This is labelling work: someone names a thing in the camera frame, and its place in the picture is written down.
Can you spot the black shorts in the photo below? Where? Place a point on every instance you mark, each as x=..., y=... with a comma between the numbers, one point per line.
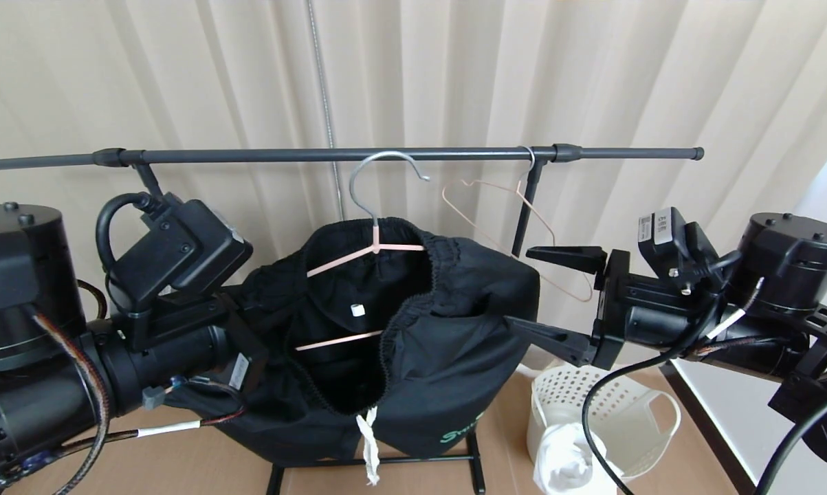
x=454, y=330

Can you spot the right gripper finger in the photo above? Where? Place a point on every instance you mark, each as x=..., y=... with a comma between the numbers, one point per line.
x=564, y=342
x=571, y=260

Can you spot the pink clothes hanger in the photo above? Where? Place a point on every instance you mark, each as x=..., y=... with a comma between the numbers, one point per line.
x=374, y=237
x=532, y=158

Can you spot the black clothes rack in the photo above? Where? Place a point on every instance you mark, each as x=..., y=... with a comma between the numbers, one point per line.
x=248, y=155

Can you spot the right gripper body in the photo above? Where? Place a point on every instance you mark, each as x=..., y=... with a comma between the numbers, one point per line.
x=650, y=313

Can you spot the white printed t-shirt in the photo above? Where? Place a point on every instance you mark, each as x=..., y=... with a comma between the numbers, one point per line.
x=568, y=460

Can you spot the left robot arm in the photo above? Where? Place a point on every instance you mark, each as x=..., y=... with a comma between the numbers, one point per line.
x=14, y=309

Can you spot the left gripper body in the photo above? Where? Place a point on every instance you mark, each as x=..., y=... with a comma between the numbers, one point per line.
x=166, y=357

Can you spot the beige curtain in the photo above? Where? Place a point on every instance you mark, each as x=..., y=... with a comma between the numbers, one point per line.
x=660, y=69

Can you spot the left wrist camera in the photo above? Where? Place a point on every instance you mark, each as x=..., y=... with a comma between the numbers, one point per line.
x=179, y=247

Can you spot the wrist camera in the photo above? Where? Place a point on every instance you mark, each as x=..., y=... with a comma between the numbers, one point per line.
x=179, y=247
x=674, y=237

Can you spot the white laundry basket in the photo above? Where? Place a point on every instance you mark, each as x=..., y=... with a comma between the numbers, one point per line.
x=592, y=399

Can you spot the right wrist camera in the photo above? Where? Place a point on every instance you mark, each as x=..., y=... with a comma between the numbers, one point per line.
x=674, y=237

